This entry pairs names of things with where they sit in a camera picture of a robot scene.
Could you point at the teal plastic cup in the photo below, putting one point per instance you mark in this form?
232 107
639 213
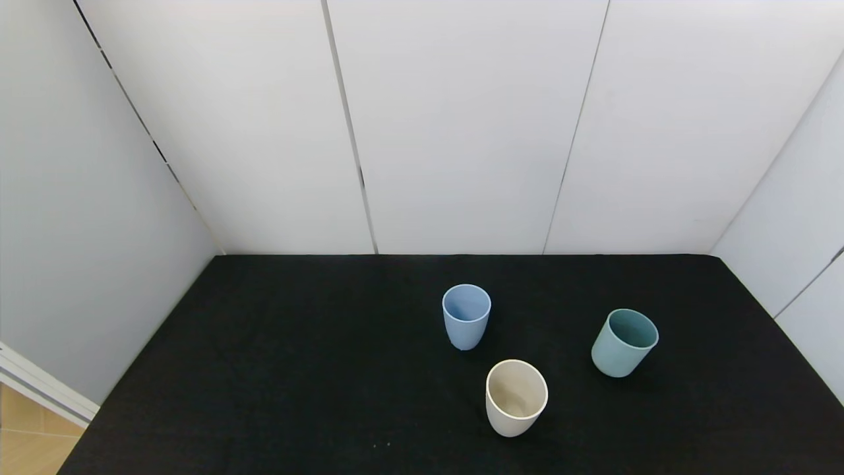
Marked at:
613 359

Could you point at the light blue plastic cup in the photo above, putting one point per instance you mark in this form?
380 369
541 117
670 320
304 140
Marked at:
465 326

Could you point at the black tablecloth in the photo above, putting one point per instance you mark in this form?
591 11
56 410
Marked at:
297 369

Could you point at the cream plastic cup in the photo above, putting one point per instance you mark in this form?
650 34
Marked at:
511 419

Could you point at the white wall baseboard rail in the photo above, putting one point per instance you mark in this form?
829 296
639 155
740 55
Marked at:
46 389

